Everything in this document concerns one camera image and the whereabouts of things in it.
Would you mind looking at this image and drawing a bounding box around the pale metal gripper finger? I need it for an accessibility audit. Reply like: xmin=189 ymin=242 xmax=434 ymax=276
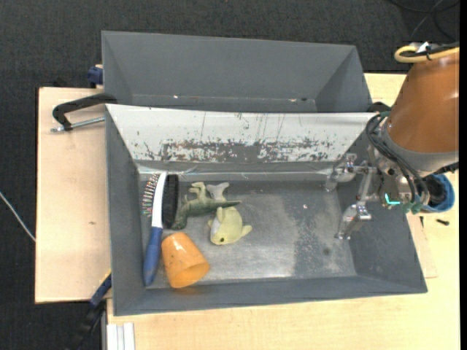
xmin=325 ymin=153 xmax=368 ymax=193
xmin=334 ymin=202 xmax=374 ymax=241

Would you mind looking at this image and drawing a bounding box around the grey metal bin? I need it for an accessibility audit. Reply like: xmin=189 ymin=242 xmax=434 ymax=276
xmin=101 ymin=30 xmax=428 ymax=316

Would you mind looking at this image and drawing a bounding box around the yellow plush fish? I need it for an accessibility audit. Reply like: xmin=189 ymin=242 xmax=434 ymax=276
xmin=207 ymin=206 xmax=253 ymax=247

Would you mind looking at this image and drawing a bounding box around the grey toy shark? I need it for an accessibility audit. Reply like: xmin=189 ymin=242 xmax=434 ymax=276
xmin=205 ymin=182 xmax=231 ymax=203

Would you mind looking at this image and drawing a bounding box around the green toy dinosaur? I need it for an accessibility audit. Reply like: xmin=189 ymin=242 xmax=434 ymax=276
xmin=170 ymin=182 xmax=242 ymax=231

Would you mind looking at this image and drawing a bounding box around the orange plastic cup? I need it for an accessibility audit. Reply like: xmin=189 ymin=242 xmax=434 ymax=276
xmin=160 ymin=231 xmax=211 ymax=289

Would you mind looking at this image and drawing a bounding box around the white and blue hairbrush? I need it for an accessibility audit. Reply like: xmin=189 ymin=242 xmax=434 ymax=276
xmin=142 ymin=171 xmax=180 ymax=287

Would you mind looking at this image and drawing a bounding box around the pale wood board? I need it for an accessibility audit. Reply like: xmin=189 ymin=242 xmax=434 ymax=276
xmin=34 ymin=87 xmax=112 ymax=304

